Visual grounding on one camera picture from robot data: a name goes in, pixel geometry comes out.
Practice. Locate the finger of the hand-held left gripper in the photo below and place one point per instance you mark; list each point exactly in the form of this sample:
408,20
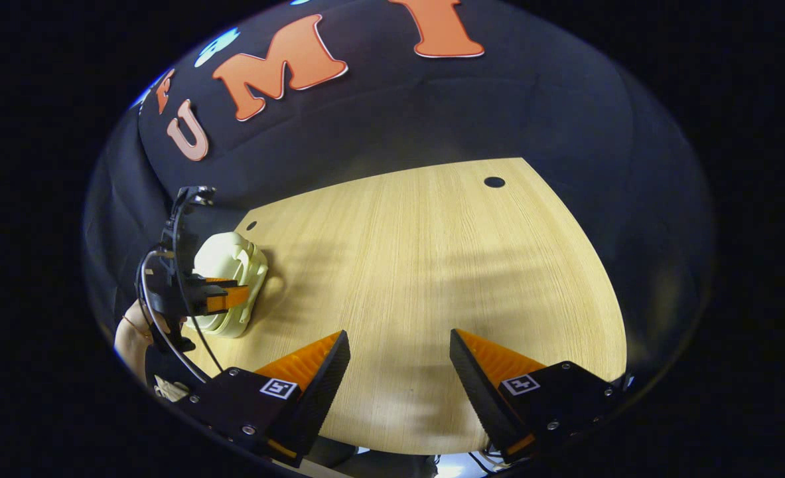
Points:
226,299

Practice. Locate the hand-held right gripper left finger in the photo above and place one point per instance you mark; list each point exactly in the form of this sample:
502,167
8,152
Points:
322,392

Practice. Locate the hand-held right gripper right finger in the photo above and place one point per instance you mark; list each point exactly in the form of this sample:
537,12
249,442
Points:
475,392

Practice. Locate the pale yellow suitcase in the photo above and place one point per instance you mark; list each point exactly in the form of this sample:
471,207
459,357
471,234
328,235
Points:
233,255

